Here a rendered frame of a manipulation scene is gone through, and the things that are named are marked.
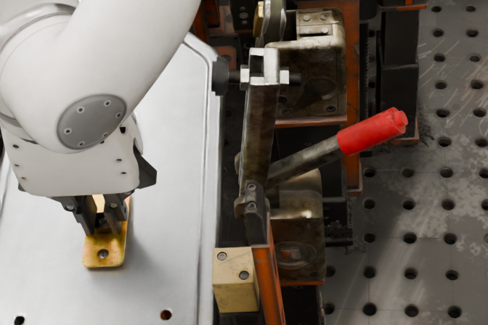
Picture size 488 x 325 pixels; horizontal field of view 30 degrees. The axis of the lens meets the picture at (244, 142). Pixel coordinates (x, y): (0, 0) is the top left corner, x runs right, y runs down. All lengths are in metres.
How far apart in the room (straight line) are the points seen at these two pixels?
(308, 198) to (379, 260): 0.38
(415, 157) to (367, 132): 0.53
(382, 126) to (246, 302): 0.18
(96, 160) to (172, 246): 0.15
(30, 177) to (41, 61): 0.22
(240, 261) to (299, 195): 0.09
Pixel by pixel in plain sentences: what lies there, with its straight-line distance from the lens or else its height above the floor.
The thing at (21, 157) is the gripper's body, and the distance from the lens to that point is 0.73.
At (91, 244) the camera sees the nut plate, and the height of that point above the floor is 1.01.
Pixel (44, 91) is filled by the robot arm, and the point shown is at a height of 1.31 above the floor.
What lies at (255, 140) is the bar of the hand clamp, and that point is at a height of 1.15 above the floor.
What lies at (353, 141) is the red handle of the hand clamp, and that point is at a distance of 0.72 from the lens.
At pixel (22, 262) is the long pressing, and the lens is 0.86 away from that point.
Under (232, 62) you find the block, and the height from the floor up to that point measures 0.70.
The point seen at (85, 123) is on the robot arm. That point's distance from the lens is 0.56.
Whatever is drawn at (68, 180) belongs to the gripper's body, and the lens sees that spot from 0.75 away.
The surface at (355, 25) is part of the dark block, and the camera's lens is 0.95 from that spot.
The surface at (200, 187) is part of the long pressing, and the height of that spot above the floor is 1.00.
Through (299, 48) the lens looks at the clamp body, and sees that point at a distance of 0.87.
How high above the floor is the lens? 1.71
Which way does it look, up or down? 53 degrees down
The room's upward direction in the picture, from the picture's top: 10 degrees counter-clockwise
